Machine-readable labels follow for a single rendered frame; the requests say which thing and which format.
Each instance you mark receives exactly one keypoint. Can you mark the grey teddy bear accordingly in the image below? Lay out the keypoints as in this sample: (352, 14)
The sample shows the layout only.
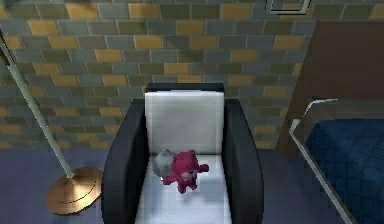
(161, 164)

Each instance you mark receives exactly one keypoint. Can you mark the brown bed with blue blanket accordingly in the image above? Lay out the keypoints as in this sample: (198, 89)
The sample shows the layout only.
(346, 156)

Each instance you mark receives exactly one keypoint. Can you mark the framed wall picture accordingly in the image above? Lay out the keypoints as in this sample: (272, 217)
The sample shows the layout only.
(289, 6)

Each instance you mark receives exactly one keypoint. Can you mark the black and white armchair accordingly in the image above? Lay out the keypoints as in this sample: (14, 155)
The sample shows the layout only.
(186, 120)

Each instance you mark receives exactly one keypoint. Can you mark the red teddy bear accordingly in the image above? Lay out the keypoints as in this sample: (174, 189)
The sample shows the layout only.
(185, 166)

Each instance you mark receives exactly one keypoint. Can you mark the brass floor lamp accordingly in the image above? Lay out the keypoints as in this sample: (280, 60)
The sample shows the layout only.
(71, 193)

